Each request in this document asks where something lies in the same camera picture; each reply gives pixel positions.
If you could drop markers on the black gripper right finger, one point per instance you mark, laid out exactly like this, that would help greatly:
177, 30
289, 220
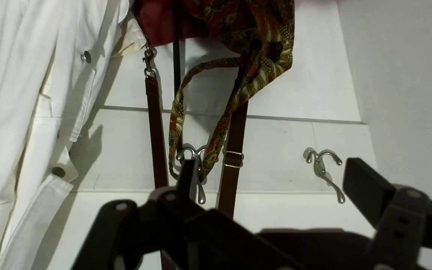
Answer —
405, 225

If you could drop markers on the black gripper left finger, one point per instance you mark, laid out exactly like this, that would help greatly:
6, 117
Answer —
175, 234

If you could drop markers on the patterned brown red fabric bag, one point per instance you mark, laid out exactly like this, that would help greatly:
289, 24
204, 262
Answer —
255, 39

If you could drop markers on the white closet side panel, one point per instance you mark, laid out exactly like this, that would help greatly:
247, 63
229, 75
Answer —
405, 75

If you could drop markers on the white hanging coat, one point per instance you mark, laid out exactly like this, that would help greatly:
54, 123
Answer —
15, 99

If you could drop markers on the silver wall hook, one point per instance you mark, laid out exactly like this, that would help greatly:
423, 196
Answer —
201, 192
321, 168

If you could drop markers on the white hook rail board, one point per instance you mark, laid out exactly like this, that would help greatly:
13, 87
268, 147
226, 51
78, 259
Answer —
285, 144

